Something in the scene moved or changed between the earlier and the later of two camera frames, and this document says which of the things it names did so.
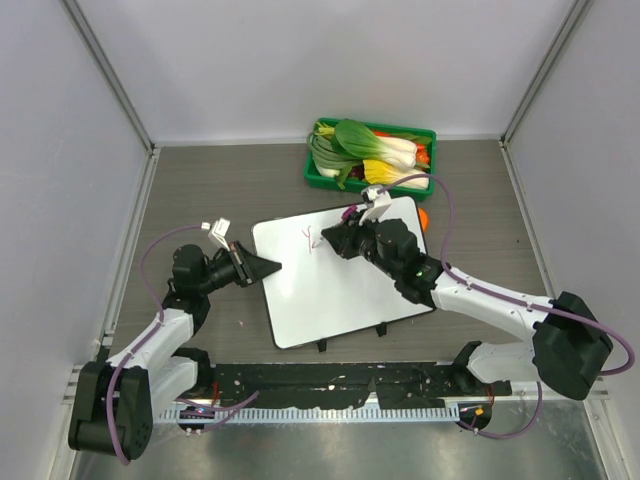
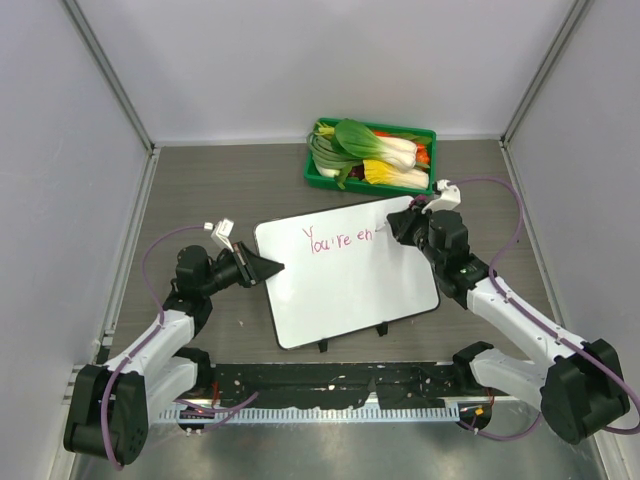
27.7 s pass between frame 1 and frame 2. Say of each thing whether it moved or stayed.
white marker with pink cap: moved
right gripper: moved
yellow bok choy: stayed
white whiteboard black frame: stayed
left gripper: stayed
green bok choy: stayed
